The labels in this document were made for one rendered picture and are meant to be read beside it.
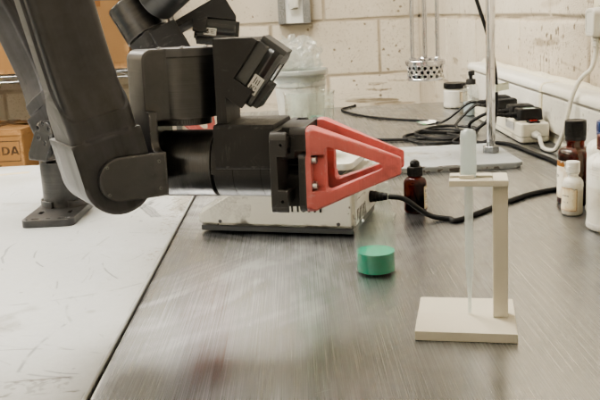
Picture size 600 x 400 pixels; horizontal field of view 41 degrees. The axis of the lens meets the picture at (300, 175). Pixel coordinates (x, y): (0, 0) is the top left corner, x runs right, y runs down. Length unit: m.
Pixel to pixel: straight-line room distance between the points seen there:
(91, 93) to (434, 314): 0.33
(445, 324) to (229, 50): 0.28
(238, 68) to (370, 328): 0.24
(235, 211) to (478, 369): 0.46
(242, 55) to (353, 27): 2.76
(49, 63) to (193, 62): 0.11
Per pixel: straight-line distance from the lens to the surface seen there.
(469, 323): 0.68
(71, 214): 1.14
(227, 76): 0.66
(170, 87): 0.68
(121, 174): 0.65
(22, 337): 0.75
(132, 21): 1.04
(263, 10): 3.40
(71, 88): 0.64
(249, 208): 0.99
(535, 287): 0.80
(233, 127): 0.66
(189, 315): 0.75
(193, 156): 0.68
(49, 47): 0.64
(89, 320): 0.77
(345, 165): 0.95
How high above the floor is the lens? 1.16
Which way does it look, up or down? 11 degrees down
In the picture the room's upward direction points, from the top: 3 degrees counter-clockwise
